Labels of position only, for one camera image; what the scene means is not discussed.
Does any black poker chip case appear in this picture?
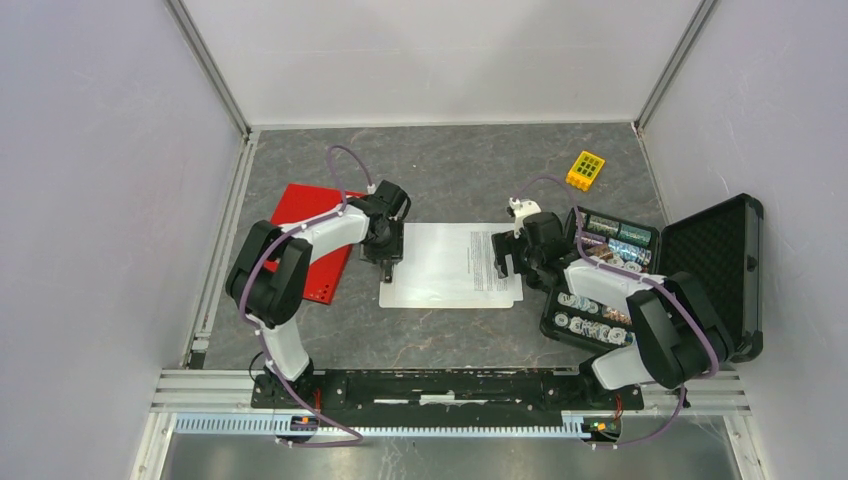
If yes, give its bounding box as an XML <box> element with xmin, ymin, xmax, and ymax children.
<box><xmin>540</xmin><ymin>194</ymin><xmax>764</xmax><ymax>363</ymax></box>

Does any yellow toy brick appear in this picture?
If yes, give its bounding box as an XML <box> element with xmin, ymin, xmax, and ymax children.
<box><xmin>565</xmin><ymin>150</ymin><xmax>606</xmax><ymax>192</ymax></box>

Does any red folder black inside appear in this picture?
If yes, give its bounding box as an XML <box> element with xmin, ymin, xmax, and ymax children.
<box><xmin>261</xmin><ymin>184</ymin><xmax>367</xmax><ymax>306</ymax></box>

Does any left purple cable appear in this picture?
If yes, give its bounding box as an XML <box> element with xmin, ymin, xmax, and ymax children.
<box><xmin>237</xmin><ymin>145</ymin><xmax>379</xmax><ymax>449</ymax></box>

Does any white clipboard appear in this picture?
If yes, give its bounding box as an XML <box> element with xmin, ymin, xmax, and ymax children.
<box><xmin>378</xmin><ymin>223</ymin><xmax>517</xmax><ymax>311</ymax></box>

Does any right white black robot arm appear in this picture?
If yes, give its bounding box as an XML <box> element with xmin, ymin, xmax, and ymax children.
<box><xmin>492</xmin><ymin>202</ymin><xmax>734</xmax><ymax>408</ymax></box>

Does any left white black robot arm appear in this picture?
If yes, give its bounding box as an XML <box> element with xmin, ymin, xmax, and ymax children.
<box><xmin>225</xmin><ymin>180</ymin><xmax>411</xmax><ymax>408</ymax></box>

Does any printed paper sheet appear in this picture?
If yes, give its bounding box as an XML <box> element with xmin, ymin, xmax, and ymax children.
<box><xmin>396</xmin><ymin>223</ymin><xmax>525</xmax><ymax>307</ymax></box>

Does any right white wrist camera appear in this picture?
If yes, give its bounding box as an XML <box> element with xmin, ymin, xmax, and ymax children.
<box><xmin>508</xmin><ymin>198</ymin><xmax>542</xmax><ymax>239</ymax></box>

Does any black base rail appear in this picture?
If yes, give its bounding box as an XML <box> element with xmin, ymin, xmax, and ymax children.
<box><xmin>250</xmin><ymin>368</ymin><xmax>645</xmax><ymax>429</ymax></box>

